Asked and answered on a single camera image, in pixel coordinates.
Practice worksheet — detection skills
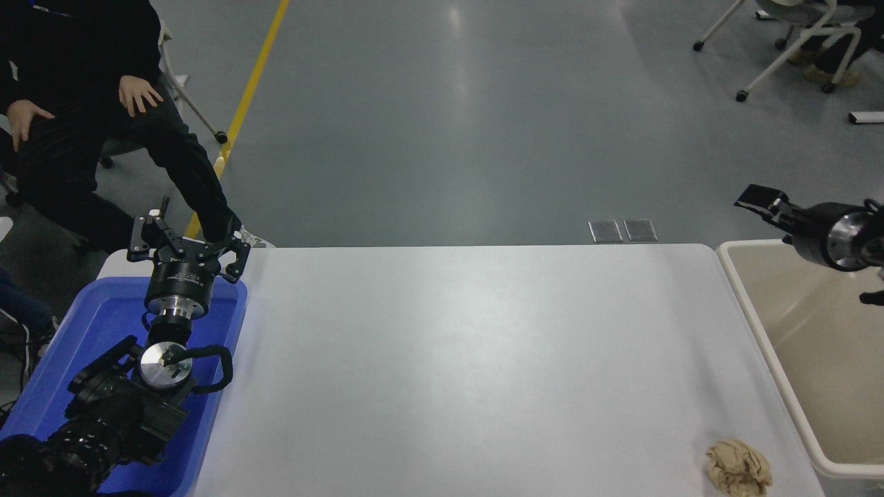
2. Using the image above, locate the crumpled tan paper ball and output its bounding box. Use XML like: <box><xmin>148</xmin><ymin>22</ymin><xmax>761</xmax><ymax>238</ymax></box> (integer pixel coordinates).
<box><xmin>705</xmin><ymin>439</ymin><xmax>773</xmax><ymax>497</ymax></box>

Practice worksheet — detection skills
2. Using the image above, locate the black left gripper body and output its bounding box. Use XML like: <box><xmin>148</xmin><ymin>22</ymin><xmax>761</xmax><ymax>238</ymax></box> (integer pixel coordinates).
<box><xmin>145</xmin><ymin>250</ymin><xmax>222</xmax><ymax>308</ymax></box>

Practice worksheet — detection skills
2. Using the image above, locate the black floor cable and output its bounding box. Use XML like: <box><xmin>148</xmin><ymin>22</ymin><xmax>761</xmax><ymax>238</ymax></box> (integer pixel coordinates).
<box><xmin>0</xmin><ymin>324</ymin><xmax>34</xmax><ymax>415</ymax></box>

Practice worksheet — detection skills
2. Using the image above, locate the person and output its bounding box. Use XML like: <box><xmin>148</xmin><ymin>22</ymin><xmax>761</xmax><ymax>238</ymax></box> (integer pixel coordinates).
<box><xmin>0</xmin><ymin>0</ymin><xmax>275</xmax><ymax>253</ymax></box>
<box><xmin>787</xmin><ymin>6</ymin><xmax>879</xmax><ymax>94</ymax></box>
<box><xmin>0</xmin><ymin>269</ymin><xmax>59</xmax><ymax>356</ymax></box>

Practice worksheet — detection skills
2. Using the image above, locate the person's left hand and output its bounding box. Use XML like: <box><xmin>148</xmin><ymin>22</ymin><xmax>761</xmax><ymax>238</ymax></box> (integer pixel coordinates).
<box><xmin>119</xmin><ymin>75</ymin><xmax>165</xmax><ymax>117</ymax></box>

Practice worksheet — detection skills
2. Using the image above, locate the blue plastic tray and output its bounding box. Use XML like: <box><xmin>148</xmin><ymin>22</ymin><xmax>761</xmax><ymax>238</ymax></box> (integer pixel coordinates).
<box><xmin>0</xmin><ymin>275</ymin><xmax>248</xmax><ymax>497</ymax></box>

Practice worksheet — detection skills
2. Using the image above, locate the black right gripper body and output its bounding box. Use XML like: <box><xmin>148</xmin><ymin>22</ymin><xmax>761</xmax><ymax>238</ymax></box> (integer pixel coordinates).
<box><xmin>785</xmin><ymin>202</ymin><xmax>858</xmax><ymax>269</ymax></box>

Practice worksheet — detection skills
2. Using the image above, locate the person's right hand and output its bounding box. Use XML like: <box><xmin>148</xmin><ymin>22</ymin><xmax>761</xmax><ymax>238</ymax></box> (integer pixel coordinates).
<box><xmin>6</xmin><ymin>101</ymin><xmax>55</xmax><ymax>151</ymax></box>

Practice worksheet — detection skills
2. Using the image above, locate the large pale bin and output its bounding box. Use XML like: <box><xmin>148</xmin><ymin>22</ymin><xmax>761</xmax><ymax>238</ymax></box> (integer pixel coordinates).
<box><xmin>716</xmin><ymin>239</ymin><xmax>884</xmax><ymax>479</ymax></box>

